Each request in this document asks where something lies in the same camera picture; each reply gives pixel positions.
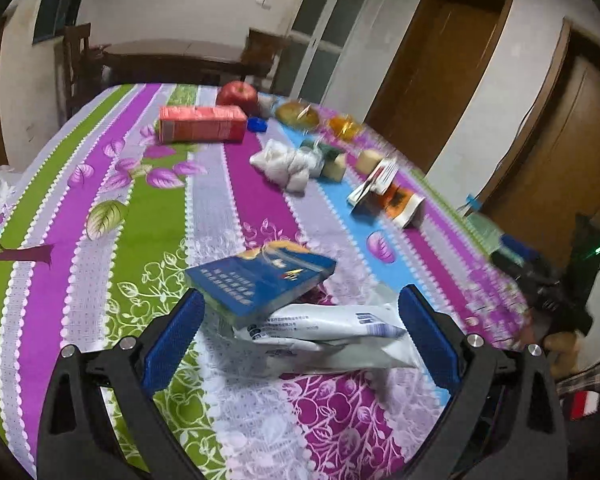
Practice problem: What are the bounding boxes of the yellow sponge block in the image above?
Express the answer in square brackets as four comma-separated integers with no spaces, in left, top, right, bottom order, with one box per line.
[355,148,384,176]
[321,154,347,182]

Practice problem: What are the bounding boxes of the green cloth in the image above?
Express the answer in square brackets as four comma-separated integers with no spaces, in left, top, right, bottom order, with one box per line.
[300,139,340,160]

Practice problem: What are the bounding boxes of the white knotted cloth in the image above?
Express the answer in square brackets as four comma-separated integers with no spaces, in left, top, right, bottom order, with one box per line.
[249,139,325,195]

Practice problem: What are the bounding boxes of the orange bicycle paper bag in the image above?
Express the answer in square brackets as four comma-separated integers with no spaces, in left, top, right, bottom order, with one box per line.
[380,183,425,229]

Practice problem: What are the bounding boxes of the green lined trash bin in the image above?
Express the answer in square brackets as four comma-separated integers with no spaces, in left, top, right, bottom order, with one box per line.
[466,211,503,255]

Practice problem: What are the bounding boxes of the near brown wooden door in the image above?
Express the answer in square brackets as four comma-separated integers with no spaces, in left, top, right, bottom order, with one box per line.
[478,20,600,268]

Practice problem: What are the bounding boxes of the brown wooden door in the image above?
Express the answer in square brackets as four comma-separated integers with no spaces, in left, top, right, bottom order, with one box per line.
[478,20,600,268]
[365,0,514,172]

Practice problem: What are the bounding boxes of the white plastic package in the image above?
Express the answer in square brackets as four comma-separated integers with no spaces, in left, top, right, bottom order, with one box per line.
[233,304,422,374]

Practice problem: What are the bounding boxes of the floral striped tablecloth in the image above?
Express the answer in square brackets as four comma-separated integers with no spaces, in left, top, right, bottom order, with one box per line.
[0,84,524,479]

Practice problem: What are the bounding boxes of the blue book box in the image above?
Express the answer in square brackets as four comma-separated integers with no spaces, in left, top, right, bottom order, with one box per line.
[185,240,337,328]

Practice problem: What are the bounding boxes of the yellow candy wrapper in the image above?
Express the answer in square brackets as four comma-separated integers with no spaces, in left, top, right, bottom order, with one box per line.
[328,115,363,142]

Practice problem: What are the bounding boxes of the bagged bread bun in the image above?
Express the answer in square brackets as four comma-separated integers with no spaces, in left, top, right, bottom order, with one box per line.
[275,101,321,131]

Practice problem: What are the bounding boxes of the red carton box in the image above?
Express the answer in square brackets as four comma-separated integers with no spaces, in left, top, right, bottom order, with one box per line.
[158,105,248,144]

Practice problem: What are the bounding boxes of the blue bottle cap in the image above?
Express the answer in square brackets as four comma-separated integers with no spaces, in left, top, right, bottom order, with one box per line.
[247,117,268,133]

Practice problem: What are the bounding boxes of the white glass double door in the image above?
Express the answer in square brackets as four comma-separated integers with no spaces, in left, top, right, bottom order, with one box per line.
[271,0,366,104]

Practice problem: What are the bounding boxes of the red apple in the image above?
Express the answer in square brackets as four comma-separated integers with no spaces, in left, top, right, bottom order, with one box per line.
[215,80,259,115]

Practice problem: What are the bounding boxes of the dark wooden dining table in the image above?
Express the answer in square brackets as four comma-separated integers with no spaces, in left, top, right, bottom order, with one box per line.
[102,39,257,86]

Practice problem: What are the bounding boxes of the wooden chair right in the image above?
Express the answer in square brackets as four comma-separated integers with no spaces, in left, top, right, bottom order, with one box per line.
[240,28,288,90]

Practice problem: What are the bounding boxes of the wooden chair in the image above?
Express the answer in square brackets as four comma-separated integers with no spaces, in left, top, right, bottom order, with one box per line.
[240,28,288,90]
[62,23,100,118]

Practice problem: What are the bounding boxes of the wooden chair left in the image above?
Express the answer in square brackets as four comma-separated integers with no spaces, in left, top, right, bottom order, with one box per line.
[62,23,100,118]

